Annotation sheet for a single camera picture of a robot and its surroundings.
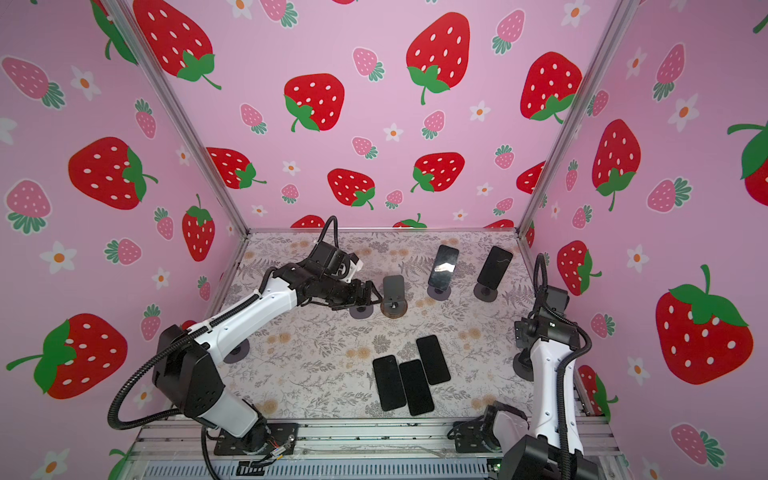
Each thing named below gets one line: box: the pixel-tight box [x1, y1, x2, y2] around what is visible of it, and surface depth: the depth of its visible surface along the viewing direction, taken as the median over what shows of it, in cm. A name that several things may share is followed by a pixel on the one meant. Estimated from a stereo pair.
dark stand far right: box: [473, 282, 498, 302], surface depth 104 cm
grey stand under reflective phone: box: [427, 284, 451, 301], surface depth 103 cm
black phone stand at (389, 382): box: [372, 354, 406, 411], surface depth 85 cm
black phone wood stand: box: [399, 359, 434, 416], surface depth 82 cm
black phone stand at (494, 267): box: [477, 246, 513, 290], surface depth 96 cm
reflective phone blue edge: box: [428, 244, 459, 291], surface depth 97 cm
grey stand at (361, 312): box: [349, 305, 374, 319], surface depth 100 cm
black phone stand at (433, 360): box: [416, 335, 451, 385], surface depth 90 cm
